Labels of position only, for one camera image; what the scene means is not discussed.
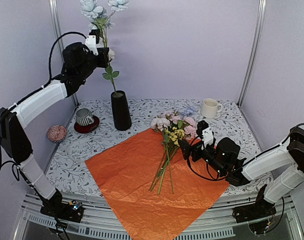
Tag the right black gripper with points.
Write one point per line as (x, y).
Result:
(187, 151)

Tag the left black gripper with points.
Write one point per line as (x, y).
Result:
(104, 52)

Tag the white artificial flower stem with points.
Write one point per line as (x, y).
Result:
(111, 74)

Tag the blue artificial flower stem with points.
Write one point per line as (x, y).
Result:
(99, 17)

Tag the orange yellow wrapping paper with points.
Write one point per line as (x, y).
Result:
(124, 174)

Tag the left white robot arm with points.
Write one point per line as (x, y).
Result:
(15, 119)

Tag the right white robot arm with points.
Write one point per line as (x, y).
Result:
(287, 155)

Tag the tall black vase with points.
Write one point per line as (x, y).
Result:
(120, 111)

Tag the white ceramic mug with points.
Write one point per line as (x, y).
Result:
(210, 108)

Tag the striped ceramic cup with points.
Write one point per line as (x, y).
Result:
(84, 117)

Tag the red round coaster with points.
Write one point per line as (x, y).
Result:
(87, 129)

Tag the floral patterned tablecloth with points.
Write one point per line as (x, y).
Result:
(67, 170)

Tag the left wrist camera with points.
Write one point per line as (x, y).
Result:
(94, 41)

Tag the left aluminium frame post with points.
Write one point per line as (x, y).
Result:
(54, 14)

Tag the aluminium frame post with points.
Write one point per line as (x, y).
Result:
(54, 14)
(254, 50)

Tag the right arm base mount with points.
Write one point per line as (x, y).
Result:
(259, 209)

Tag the aluminium front rail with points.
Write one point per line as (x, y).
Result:
(100, 223)

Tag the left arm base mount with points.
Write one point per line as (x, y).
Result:
(55, 207)

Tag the right aluminium frame post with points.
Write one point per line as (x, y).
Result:
(254, 50)

